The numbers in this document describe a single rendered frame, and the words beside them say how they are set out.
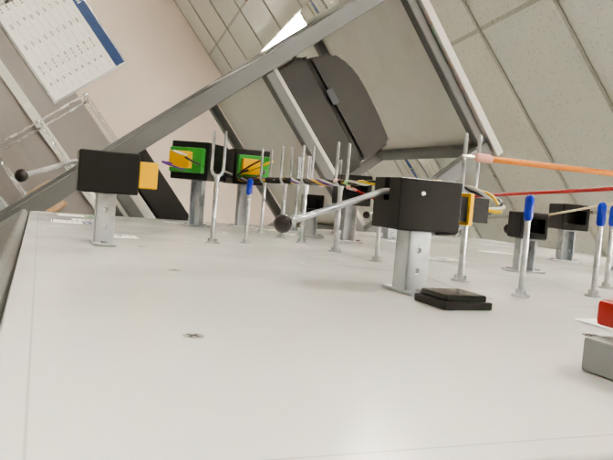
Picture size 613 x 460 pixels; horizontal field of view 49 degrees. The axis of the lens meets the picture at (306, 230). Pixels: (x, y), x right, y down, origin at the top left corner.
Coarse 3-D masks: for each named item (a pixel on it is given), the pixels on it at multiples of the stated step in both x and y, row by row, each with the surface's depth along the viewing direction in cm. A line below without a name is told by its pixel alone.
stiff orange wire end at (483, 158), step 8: (480, 160) 41; (488, 160) 41; (496, 160) 41; (504, 160) 42; (512, 160) 42; (520, 160) 42; (544, 168) 43; (552, 168) 43; (560, 168) 43; (568, 168) 44; (576, 168) 44; (584, 168) 44; (592, 168) 44
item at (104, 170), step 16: (80, 160) 69; (96, 160) 69; (112, 160) 70; (128, 160) 70; (16, 176) 68; (80, 176) 69; (96, 176) 69; (112, 176) 70; (128, 176) 71; (96, 192) 70; (112, 192) 70; (128, 192) 71; (96, 208) 71; (112, 208) 71; (96, 224) 71; (112, 224) 72; (96, 240) 71; (112, 240) 72
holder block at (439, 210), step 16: (400, 192) 51; (416, 192) 51; (432, 192) 52; (448, 192) 52; (384, 208) 53; (400, 208) 51; (416, 208) 51; (432, 208) 52; (448, 208) 52; (384, 224) 52; (400, 224) 51; (416, 224) 51; (432, 224) 52; (448, 224) 52
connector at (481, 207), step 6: (462, 198) 54; (474, 198) 54; (480, 198) 54; (462, 204) 54; (474, 204) 54; (480, 204) 54; (486, 204) 55; (462, 210) 54; (474, 210) 54; (480, 210) 54; (486, 210) 55; (462, 216) 54; (474, 216) 54; (480, 216) 54; (486, 216) 55; (474, 222) 54; (480, 222) 55; (486, 222) 55
